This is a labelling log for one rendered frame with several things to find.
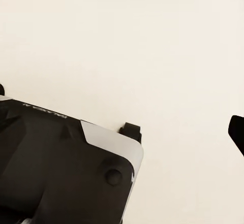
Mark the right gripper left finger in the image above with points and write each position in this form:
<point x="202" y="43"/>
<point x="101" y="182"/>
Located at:
<point x="12" y="133"/>

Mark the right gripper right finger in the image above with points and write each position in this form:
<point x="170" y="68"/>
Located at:
<point x="236" y="131"/>

